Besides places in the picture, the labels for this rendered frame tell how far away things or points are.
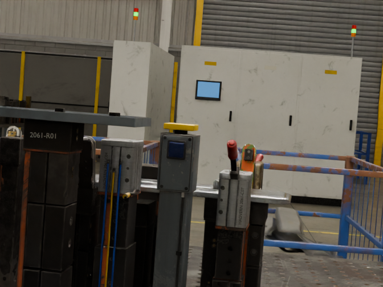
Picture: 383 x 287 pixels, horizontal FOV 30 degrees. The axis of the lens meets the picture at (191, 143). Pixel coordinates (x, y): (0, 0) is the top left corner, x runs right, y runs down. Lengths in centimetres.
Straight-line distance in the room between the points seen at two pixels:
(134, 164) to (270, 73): 809
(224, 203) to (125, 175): 23
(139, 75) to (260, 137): 181
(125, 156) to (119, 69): 813
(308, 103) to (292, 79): 38
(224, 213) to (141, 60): 815
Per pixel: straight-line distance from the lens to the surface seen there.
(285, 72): 963
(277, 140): 962
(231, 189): 153
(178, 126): 138
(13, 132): 202
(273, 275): 223
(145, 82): 960
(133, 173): 157
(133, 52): 966
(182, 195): 138
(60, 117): 140
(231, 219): 154
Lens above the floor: 120
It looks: 3 degrees down
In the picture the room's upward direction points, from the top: 4 degrees clockwise
